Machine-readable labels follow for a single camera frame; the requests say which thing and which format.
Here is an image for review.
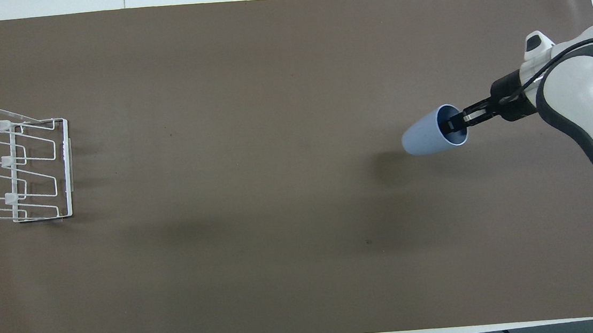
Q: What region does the light blue cup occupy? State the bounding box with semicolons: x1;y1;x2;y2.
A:
398;102;472;158

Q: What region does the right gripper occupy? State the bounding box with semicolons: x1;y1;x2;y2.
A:
437;68;540;134

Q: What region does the black cable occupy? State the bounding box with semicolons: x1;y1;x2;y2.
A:
500;37;593;104

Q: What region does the white wire cup holder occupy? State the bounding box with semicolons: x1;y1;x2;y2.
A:
0;88;78;228

